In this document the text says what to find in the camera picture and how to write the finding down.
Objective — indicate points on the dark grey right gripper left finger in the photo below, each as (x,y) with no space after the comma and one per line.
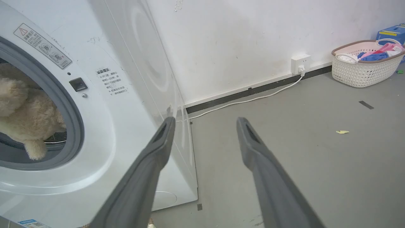
(139,183)

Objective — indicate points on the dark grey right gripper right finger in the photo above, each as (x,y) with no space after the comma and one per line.
(275,186)

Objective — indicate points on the beige plush toy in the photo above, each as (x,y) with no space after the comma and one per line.
(23,109)

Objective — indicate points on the white front-load washing machine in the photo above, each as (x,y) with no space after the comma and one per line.
(95,104)

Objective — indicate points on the white woven laundry basket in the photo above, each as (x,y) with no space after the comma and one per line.
(364,71)

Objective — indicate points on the yellow paper scrap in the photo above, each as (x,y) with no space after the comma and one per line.
(342,131)

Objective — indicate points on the white cloth garment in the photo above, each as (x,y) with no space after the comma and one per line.
(347,58)

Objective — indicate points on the blue cloth garment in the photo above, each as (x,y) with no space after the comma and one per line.
(374,57)

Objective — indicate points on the pink cloth garment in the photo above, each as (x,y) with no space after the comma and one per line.
(384,48)

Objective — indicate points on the blue cardboard box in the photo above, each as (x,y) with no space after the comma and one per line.
(392,33)

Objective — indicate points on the white wall power socket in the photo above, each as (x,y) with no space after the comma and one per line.
(300,64)

